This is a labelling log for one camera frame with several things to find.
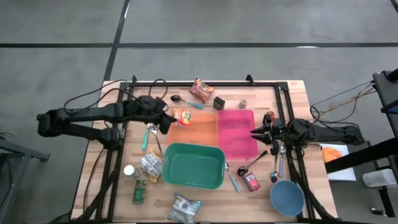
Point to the small brown jar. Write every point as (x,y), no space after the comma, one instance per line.
(243,104)

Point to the dark brown spoon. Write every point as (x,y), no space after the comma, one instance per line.
(242,171)

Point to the orange cloth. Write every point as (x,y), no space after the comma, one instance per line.
(331,154)

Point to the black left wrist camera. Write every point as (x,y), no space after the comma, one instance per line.
(152,102)

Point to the white capped bottle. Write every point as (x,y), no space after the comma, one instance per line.
(129,170)

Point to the silver yellow snack packet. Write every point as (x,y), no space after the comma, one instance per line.
(151,165)

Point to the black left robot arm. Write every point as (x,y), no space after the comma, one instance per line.
(87,113)

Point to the red orange snack packet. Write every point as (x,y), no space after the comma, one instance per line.
(201,90)

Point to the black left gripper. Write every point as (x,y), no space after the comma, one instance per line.
(152,114)

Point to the blue bowl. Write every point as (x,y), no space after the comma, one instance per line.
(286,198)

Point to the teal green plastic bin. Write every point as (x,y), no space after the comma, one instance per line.
(192,166)

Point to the small black box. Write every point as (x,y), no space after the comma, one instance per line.
(219,103)

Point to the orange yellow snack packet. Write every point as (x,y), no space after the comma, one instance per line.
(184,117)

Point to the orange plastic tray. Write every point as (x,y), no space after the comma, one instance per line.
(202,130)

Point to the black equipment stand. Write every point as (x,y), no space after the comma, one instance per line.
(357,155)

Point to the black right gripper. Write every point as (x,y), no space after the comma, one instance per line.
(280,133)

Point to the pink plastic tray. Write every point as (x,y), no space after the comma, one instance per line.
(236,133)

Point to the grey metal stand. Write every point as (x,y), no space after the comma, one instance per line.
(21,152)

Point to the rainbow metal spoon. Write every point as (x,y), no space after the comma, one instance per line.
(274,177)

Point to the white cylinder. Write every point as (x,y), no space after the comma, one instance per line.
(379,178)

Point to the red spice tin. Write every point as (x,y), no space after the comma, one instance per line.
(250,181)

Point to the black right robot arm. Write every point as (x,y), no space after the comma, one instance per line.
(329,132)

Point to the black aluminium frame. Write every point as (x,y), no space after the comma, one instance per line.
(205,84)

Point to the small black floor object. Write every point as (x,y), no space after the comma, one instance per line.
(378,211)

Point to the silver blue snack packet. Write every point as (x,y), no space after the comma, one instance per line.
(183,209)

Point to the white paper sheet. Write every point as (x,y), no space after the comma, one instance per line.
(345,174)

